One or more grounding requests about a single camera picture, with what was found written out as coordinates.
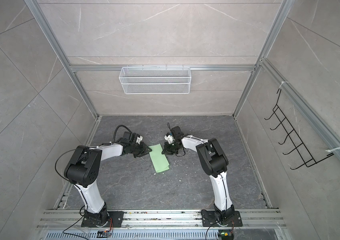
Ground black wire hook rack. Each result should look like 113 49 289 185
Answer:
264 89 334 171

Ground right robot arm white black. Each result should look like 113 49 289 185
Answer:
162 126 235 224

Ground aluminium frame rail front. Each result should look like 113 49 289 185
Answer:
36 209 287 230

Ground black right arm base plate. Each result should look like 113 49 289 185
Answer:
201 210 243 227

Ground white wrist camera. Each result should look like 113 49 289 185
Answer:
136 135 143 144
164 134 175 144

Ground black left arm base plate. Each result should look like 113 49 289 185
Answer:
81 211 124 228

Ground white wire mesh basket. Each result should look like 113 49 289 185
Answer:
119 67 192 95

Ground right small circuit board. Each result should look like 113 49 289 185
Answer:
218 231 235 240

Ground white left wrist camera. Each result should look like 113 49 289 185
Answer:
136 135 143 144

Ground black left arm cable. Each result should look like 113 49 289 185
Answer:
113 124 133 144

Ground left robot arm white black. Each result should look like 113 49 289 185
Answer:
64 132 152 227

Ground left small circuit board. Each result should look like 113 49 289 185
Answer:
96 230 113 238

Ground light green paper sheet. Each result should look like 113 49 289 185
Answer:
149 144 169 173

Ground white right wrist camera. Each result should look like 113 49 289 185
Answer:
164 134 175 144

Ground small circuit board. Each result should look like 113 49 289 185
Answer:
218 231 235 240
96 230 113 238

